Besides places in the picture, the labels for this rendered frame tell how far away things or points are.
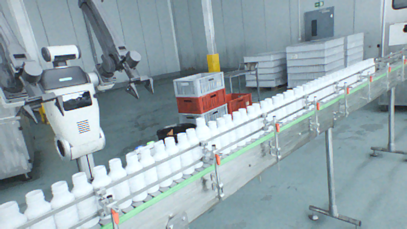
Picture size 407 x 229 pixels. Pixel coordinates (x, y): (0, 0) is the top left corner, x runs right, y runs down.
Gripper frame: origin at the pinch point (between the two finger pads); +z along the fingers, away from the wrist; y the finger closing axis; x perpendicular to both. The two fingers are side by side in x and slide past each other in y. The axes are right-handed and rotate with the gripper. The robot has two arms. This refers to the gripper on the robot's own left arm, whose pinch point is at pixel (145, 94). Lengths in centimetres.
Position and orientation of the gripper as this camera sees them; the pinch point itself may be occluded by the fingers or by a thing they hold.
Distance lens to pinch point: 155.3
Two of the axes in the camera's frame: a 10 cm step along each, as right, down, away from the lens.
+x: -5.6, 4.6, 6.9
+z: 5.1, 8.5, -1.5
